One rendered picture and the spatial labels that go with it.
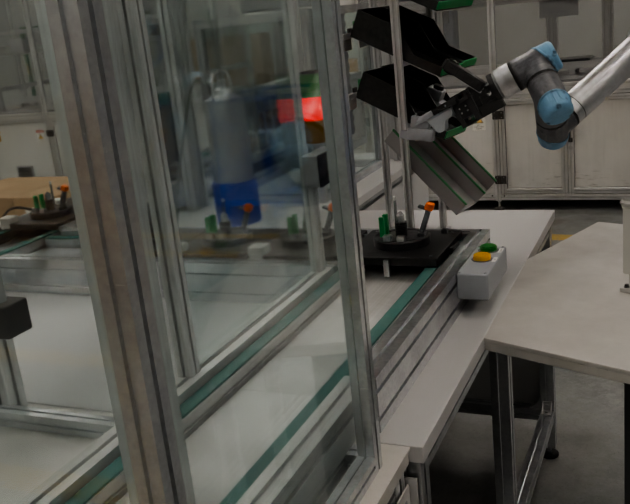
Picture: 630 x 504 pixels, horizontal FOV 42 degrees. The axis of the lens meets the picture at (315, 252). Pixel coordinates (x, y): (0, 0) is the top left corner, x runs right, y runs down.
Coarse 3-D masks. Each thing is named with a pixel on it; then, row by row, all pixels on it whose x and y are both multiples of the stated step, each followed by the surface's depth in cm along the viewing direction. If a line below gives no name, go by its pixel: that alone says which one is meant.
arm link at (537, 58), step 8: (536, 48) 192; (544, 48) 191; (552, 48) 190; (520, 56) 194; (528, 56) 193; (536, 56) 192; (544, 56) 191; (552, 56) 190; (512, 64) 194; (520, 64) 193; (528, 64) 192; (536, 64) 191; (544, 64) 190; (552, 64) 191; (560, 64) 191; (512, 72) 194; (520, 72) 193; (528, 72) 192; (536, 72) 199; (520, 80) 194; (520, 88) 195
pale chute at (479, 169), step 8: (440, 144) 243; (448, 144) 243; (456, 144) 241; (448, 152) 243; (456, 152) 242; (464, 152) 241; (456, 160) 242; (464, 160) 242; (472, 160) 240; (464, 168) 242; (472, 168) 241; (480, 168) 240; (472, 176) 241; (480, 176) 240; (488, 176) 239; (480, 184) 240; (488, 184) 240
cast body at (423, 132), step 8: (424, 112) 204; (416, 120) 204; (408, 128) 205; (416, 128) 204; (424, 128) 204; (432, 128) 207; (400, 136) 208; (408, 136) 205; (416, 136) 205; (424, 136) 204; (432, 136) 204
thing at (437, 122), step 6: (426, 114) 201; (432, 114) 200; (438, 114) 201; (444, 114) 201; (450, 114) 200; (420, 120) 202; (426, 120) 201; (432, 120) 201; (438, 120) 201; (444, 120) 201; (432, 126) 202; (438, 126) 201; (444, 126) 201; (438, 132) 202
